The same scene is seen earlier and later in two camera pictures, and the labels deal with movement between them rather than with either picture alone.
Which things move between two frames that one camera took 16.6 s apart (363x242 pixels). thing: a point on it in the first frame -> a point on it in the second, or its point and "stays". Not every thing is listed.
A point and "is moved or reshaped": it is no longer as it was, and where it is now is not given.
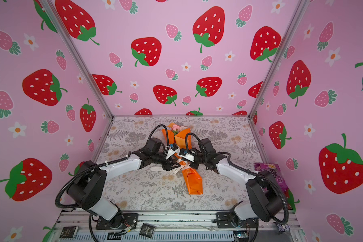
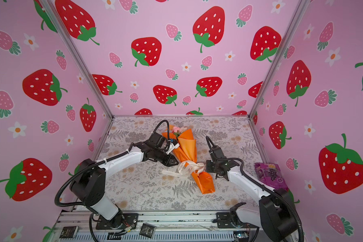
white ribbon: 177,170 is moved or reshaped
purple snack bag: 275,170 stays
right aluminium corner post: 277,58 stays
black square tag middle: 147,230 stays
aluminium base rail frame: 280,226 stays
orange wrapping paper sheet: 178,144 is moved or reshaped
